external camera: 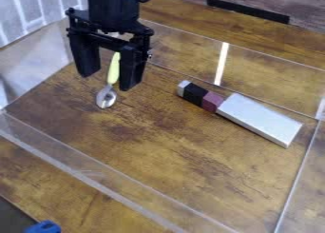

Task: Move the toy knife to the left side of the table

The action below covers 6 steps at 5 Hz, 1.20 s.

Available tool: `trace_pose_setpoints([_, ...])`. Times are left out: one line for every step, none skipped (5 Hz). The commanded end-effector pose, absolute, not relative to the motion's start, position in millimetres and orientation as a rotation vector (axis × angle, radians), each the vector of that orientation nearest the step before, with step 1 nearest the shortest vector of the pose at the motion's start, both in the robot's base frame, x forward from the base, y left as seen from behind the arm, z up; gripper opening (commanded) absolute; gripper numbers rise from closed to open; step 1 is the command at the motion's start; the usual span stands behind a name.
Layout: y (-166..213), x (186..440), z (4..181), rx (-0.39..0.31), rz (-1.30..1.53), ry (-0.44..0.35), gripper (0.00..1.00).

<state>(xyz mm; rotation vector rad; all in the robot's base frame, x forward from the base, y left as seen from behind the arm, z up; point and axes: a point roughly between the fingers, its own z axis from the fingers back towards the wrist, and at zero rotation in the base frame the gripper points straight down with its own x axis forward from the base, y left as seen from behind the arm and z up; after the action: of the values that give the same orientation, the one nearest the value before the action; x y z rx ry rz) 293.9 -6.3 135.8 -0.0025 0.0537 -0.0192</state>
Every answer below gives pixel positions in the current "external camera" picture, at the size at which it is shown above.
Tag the blue object at bottom edge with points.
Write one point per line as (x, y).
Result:
(43, 227)

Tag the spoon with yellow handle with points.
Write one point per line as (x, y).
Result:
(106, 96)

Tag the black strip on table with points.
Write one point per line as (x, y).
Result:
(265, 14)

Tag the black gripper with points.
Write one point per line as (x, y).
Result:
(109, 16)

